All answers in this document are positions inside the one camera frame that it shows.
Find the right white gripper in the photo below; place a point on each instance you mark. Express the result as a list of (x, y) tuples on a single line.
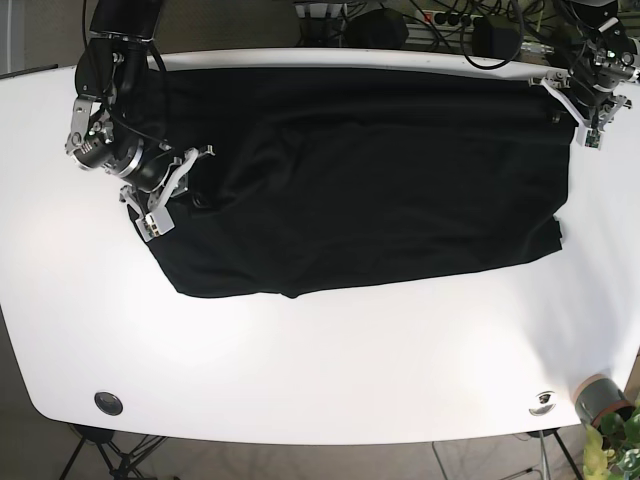
[(165, 178)]

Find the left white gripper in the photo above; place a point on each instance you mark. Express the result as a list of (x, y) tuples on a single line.
[(592, 107)]

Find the black T-shirt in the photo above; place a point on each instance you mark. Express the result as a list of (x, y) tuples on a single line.
[(329, 178)]

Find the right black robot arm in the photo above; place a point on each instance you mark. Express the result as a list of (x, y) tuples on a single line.
[(107, 133)]

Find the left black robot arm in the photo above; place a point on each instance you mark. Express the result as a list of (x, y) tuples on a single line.
[(604, 58)]

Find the white power strip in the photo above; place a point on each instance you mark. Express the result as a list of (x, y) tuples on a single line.
[(447, 20)]

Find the black table grommet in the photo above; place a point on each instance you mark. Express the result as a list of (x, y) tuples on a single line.
[(108, 403)]

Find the grey plant pot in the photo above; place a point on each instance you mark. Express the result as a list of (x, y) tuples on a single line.
[(597, 396)]

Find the silver table grommet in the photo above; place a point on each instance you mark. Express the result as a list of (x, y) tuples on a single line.
[(543, 403)]

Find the green potted plant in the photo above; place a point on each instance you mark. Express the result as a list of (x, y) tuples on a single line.
[(611, 448)]

